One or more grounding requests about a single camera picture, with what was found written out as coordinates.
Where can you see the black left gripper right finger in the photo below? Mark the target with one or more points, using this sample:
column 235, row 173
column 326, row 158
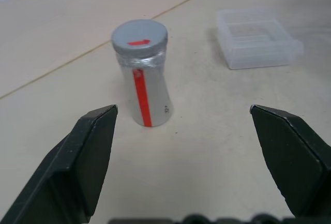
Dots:
column 292, row 162

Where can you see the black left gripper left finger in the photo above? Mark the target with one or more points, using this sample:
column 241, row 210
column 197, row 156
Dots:
column 69, row 172

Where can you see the clear plastic box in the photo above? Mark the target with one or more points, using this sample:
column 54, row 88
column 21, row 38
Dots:
column 256, row 37

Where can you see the grey vial with red stripe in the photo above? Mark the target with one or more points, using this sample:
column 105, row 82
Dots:
column 149, row 93

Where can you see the grey jar lid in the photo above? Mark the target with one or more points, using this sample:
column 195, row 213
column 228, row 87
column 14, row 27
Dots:
column 139, row 39

